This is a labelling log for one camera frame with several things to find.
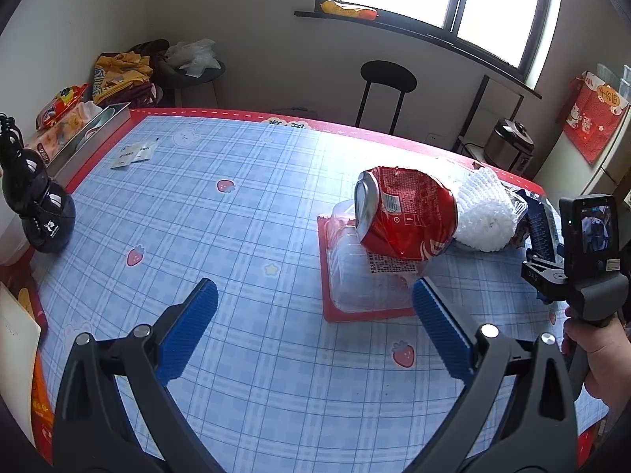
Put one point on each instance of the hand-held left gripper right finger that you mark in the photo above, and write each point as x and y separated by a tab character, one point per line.
441	330

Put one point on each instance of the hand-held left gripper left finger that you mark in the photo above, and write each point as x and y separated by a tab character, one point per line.
190	330

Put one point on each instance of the blue snack packet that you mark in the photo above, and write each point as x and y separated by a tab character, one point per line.
542	221

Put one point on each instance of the clear plastic tray red base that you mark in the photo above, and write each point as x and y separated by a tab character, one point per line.
355	281

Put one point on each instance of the white foam fruit net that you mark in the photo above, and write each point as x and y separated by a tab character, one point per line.
485	212

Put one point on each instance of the crushed red soda can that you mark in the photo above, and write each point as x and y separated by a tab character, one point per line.
406	212

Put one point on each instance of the person's right hand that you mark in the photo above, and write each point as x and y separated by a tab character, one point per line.
599	350

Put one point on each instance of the white fridge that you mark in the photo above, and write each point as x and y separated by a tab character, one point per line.
567	167

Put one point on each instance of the blue plaid tablecloth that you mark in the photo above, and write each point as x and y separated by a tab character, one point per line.
246	236

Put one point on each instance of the red printed cloth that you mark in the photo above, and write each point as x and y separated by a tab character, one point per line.
591	118

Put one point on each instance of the silver rice cooker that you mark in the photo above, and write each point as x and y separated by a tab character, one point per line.
507	148

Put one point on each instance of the clear plastic container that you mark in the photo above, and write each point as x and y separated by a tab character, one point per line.
614	81

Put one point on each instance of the orange packet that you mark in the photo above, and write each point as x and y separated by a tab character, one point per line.
42	404

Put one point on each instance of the black metal rack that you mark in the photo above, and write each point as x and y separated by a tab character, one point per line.
480	103

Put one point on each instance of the white paper sheet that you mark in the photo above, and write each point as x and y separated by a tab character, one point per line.
15	354

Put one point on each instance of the white sachet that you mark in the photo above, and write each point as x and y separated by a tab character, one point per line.
123	157
147	150

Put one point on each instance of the black gourd-shaped ornament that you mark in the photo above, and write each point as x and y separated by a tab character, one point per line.
42	207

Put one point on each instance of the metal baking tray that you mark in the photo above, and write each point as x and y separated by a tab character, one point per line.
96	130

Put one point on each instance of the yellow floral packet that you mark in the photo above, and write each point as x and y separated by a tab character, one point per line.
66	130

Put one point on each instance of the dark round stool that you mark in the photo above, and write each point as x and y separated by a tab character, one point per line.
207	76

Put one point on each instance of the black round stool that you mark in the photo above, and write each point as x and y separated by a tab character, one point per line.
387	76

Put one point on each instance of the red orange snack bag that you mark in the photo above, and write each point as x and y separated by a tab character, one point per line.
61	106

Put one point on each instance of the dark window sill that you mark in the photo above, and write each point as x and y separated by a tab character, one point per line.
419	37

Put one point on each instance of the yellow printed clothes pile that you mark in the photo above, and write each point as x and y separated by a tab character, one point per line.
121	71

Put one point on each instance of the white plastic bags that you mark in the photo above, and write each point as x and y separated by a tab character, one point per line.
194	56

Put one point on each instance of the orange yellow toy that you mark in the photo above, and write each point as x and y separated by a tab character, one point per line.
347	10

